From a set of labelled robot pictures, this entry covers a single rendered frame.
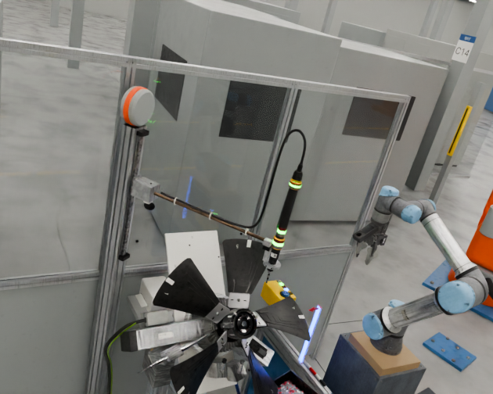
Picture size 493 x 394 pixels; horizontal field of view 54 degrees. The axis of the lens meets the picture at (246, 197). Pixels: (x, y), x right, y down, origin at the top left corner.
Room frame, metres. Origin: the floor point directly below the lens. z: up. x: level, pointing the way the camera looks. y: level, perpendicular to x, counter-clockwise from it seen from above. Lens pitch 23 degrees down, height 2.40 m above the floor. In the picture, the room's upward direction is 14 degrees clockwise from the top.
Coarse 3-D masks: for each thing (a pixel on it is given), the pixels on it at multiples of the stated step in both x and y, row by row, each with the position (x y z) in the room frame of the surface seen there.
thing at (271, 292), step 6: (264, 282) 2.15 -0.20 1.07; (270, 282) 2.15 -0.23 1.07; (276, 282) 2.17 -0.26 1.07; (264, 288) 2.13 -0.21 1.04; (270, 288) 2.10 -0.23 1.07; (276, 288) 2.11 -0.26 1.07; (282, 288) 2.13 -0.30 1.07; (264, 294) 2.12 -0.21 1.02; (270, 294) 2.09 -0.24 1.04; (276, 294) 2.06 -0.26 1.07; (264, 300) 2.11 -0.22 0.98; (270, 300) 2.08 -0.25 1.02; (276, 300) 2.04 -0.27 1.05; (294, 300) 2.07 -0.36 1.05
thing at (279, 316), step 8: (288, 296) 1.88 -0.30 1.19; (272, 304) 1.80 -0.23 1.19; (280, 304) 1.81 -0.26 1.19; (288, 304) 1.83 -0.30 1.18; (296, 304) 1.85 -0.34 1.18; (264, 312) 1.72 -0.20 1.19; (272, 312) 1.74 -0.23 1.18; (280, 312) 1.76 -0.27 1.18; (288, 312) 1.78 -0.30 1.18; (296, 312) 1.80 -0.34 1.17; (264, 320) 1.67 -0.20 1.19; (272, 320) 1.69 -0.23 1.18; (280, 320) 1.71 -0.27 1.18; (288, 320) 1.73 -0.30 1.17; (296, 320) 1.76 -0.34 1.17; (304, 320) 1.79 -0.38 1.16; (280, 328) 1.66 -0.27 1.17; (288, 328) 1.69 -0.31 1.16; (296, 328) 1.71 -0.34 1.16; (304, 328) 1.74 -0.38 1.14; (304, 336) 1.70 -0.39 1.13
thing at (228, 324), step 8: (232, 312) 1.59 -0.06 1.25; (240, 312) 1.58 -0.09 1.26; (248, 312) 1.60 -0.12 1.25; (224, 320) 1.59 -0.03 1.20; (232, 320) 1.55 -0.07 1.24; (240, 320) 1.58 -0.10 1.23; (248, 320) 1.59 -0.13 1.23; (256, 320) 1.60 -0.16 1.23; (216, 328) 1.59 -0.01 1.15; (224, 328) 1.57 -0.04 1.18; (232, 328) 1.53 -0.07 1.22; (240, 328) 1.55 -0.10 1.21; (248, 328) 1.57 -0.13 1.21; (256, 328) 1.58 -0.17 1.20; (232, 336) 1.54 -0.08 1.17; (240, 336) 1.53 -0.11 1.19; (248, 336) 1.55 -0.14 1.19
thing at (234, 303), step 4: (232, 292) 1.70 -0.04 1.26; (236, 292) 1.69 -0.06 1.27; (232, 296) 1.69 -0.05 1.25; (236, 296) 1.68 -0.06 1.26; (240, 296) 1.68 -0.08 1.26; (244, 296) 1.68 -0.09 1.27; (248, 296) 1.68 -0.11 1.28; (232, 300) 1.68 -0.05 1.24; (236, 300) 1.67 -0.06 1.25; (240, 300) 1.67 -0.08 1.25; (248, 300) 1.66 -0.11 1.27; (228, 304) 1.67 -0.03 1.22; (232, 304) 1.66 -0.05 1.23; (236, 304) 1.66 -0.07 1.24; (240, 304) 1.66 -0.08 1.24; (244, 304) 1.66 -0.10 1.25; (248, 304) 1.65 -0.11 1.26
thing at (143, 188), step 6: (132, 180) 1.87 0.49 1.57; (138, 180) 1.87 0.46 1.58; (144, 180) 1.88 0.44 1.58; (150, 180) 1.90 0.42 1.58; (132, 186) 1.87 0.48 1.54; (138, 186) 1.84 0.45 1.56; (144, 186) 1.83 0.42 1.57; (150, 186) 1.84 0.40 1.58; (156, 186) 1.86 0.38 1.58; (132, 192) 1.85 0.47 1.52; (138, 192) 1.84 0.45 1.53; (144, 192) 1.83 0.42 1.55; (150, 192) 1.83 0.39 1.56; (138, 198) 1.84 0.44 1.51; (144, 198) 1.83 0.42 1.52; (150, 198) 1.83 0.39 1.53; (156, 198) 1.87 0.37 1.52
